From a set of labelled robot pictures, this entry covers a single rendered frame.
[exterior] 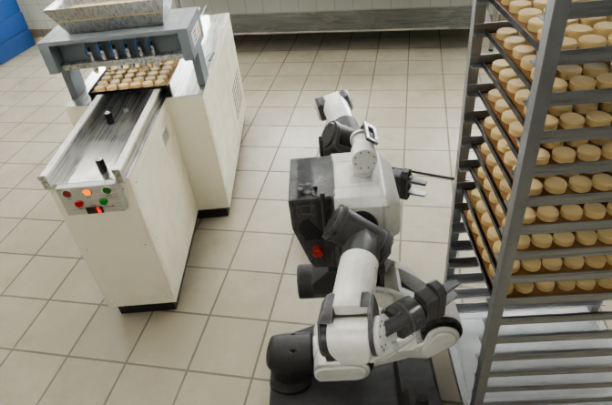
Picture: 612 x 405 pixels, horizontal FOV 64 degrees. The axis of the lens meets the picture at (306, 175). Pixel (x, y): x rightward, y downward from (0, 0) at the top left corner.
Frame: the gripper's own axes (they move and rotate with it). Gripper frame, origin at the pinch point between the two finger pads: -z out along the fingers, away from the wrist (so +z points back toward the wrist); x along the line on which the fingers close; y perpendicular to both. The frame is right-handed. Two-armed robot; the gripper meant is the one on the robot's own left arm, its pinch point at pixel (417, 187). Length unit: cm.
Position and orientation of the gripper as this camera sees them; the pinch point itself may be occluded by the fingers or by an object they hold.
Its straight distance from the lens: 173.3
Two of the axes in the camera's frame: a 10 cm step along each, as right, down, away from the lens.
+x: -0.9, -8.0, -5.9
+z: -8.6, -2.3, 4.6
